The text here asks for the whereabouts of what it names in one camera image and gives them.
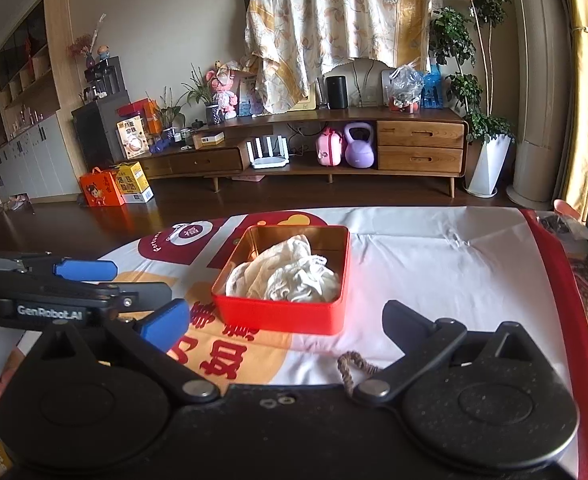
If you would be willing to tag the small dark teapot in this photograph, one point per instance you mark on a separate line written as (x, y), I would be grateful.
(196, 124)

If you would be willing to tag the crumpled plastic bag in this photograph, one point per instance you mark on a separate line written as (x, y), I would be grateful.
(564, 230)

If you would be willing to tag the white scalloped panel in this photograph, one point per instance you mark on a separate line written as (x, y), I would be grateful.
(371, 77)

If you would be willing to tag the orange red box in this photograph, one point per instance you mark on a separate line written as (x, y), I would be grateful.
(141, 112)

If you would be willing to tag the orange gift box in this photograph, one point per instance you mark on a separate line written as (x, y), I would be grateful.
(101, 187)

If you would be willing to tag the clear plastic bag of fruit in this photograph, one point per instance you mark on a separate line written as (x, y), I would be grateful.
(404, 87)

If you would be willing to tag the black cylinder speaker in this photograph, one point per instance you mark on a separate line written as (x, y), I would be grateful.
(336, 91)

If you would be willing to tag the pastel printed box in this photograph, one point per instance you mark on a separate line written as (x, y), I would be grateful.
(246, 97)

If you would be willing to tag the small doll figure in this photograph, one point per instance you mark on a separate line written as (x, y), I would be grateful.
(103, 52)

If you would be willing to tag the wall shelving unit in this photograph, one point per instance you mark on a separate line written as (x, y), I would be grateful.
(23, 110)

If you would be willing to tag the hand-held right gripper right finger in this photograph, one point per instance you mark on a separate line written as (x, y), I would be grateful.
(404, 322)

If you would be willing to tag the pair of slippers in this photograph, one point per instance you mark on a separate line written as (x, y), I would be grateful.
(19, 201)

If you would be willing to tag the wooden TV cabinet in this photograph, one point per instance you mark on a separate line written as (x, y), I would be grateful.
(299, 172)

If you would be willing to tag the potted plant in patterned pot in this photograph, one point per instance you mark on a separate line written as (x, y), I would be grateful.
(213, 112)

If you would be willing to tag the pink plush doll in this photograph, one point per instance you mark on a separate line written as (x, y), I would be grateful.
(223, 87)

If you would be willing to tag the small blue toy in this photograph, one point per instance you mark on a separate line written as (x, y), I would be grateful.
(158, 146)

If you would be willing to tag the cream white cloth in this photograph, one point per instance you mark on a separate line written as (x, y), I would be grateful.
(284, 275)

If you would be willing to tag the clear glass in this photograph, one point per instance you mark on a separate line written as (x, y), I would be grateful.
(323, 95)

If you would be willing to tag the long wooden drawer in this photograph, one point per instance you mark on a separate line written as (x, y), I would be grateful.
(206, 161)

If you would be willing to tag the white router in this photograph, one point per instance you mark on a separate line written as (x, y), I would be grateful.
(268, 155)

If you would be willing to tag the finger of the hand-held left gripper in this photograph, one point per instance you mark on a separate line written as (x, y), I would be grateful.
(81, 269)
(143, 295)

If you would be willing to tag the white wooden tissue box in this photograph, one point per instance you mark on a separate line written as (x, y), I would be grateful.
(208, 139)

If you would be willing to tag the pink case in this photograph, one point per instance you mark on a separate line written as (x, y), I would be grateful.
(329, 147)

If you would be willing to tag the cream tower air conditioner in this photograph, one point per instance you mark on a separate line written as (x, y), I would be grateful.
(539, 85)

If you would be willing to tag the black drinks machine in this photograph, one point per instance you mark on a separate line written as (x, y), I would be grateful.
(106, 77)

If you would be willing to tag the floral cover cloth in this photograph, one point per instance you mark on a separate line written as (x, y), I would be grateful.
(324, 10)

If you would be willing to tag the yellow white printed box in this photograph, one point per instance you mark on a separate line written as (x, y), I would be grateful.
(132, 137)

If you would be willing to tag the black cabinet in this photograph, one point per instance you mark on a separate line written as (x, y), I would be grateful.
(96, 135)

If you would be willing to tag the small green potted plant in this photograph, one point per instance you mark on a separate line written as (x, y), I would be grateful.
(171, 110)

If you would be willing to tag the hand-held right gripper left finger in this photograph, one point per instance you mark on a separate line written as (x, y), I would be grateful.
(166, 322)

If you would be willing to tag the red tin box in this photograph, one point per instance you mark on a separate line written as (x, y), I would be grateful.
(274, 317)

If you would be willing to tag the wooden cabinet drawer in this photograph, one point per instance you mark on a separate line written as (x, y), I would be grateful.
(419, 159)
(419, 135)

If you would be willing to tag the yellow carton box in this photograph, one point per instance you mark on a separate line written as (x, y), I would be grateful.
(133, 182)

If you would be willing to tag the purple kettlebell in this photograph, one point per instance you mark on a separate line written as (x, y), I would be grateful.
(359, 147)

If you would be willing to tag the vase with dried flowers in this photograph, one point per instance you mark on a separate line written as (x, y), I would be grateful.
(86, 52)

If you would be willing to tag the potted tree in white pot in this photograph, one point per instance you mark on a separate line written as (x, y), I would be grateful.
(491, 165)

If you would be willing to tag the yellow curtain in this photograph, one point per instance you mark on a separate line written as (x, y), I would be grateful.
(584, 85)

